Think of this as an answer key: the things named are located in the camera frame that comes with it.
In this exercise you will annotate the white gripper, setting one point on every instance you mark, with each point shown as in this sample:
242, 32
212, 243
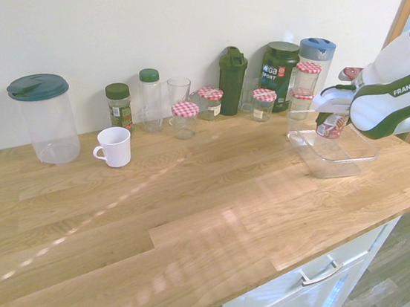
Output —
333, 101

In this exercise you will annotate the red cereal cup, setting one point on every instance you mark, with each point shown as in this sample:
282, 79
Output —
331, 127

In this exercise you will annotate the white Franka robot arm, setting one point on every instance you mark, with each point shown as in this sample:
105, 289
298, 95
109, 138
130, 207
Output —
404, 84

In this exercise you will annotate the clear rectangular plastic container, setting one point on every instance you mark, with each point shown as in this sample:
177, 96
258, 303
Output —
333, 158

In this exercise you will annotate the empty jar checkered lid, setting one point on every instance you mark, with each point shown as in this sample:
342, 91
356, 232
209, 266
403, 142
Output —
301, 102
307, 76
184, 119

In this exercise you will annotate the clear pitcher blue lid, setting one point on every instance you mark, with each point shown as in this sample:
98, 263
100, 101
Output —
321, 59

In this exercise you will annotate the dark green protein tub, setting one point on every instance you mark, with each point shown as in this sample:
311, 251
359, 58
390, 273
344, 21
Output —
277, 76

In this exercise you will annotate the labelled jar checkered lid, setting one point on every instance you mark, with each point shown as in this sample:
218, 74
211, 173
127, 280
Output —
209, 103
262, 105

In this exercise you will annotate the small clear glass tumbler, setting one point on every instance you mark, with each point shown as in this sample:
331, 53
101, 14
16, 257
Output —
249, 95

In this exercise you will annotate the dark green shaker bottle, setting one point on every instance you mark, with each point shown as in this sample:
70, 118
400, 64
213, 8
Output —
230, 83

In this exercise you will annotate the tall clear drinking glass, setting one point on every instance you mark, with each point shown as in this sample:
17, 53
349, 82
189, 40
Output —
178, 90

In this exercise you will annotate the clear bottle green cap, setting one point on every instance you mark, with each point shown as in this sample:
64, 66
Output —
151, 102

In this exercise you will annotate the spice jar dark green lid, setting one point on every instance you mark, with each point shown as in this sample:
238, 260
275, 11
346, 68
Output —
120, 107

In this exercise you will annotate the white mug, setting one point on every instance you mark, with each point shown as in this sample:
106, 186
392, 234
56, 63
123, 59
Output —
114, 147

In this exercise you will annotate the clear canister teal lid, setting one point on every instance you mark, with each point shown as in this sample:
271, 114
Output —
44, 119

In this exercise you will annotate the red grey wrist camera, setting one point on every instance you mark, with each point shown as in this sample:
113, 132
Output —
350, 74

